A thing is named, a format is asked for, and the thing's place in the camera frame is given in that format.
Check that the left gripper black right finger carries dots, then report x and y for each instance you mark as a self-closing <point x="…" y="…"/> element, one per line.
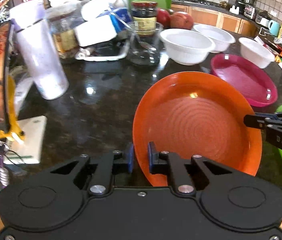
<point x="180" y="172"/>

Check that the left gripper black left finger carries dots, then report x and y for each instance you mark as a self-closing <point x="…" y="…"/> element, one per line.
<point x="97" y="175"/>

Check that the magenta plastic plate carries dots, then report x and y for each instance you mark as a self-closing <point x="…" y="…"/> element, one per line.
<point x="251" y="81"/>

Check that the orange plastic plate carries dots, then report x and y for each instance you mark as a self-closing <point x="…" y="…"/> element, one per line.
<point x="196" y="113"/>

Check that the white bowl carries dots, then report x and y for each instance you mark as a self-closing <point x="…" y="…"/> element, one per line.
<point x="186" y="47"/>
<point x="255" y="52"/>
<point x="221" y="38"/>

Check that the teal electric kettle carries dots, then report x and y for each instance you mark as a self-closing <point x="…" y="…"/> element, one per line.
<point x="274" y="27"/>

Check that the yellow phone stand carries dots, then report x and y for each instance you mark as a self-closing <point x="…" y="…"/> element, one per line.
<point x="24" y="138"/>

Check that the white plastic tray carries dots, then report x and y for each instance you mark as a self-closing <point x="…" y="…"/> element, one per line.
<point x="112" y="50"/>

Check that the metal spoon in glass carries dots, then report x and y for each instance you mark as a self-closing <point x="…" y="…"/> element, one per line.
<point x="143" y="44"/>

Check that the purple water bottle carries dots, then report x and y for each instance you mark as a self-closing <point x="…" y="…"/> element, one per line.
<point x="37" y="48"/>

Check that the clear glass cup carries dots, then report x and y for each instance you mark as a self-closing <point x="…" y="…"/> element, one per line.
<point x="140" y="57"/>

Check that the blue white carton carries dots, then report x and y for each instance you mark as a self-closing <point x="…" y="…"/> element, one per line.
<point x="101" y="24"/>

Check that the red apple right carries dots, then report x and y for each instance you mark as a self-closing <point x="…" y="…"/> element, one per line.
<point x="181" y="20"/>

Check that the red apple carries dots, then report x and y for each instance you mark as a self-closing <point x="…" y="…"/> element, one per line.
<point x="163" y="17"/>
<point x="181" y="20"/>

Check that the clear jar yellow label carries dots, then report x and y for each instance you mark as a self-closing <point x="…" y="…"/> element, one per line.
<point x="61" y="22"/>

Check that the red apple left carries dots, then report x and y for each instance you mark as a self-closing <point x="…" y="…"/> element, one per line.
<point x="163" y="17"/>

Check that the dark sauce jar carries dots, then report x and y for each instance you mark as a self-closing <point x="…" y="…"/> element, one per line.
<point x="144" y="14"/>

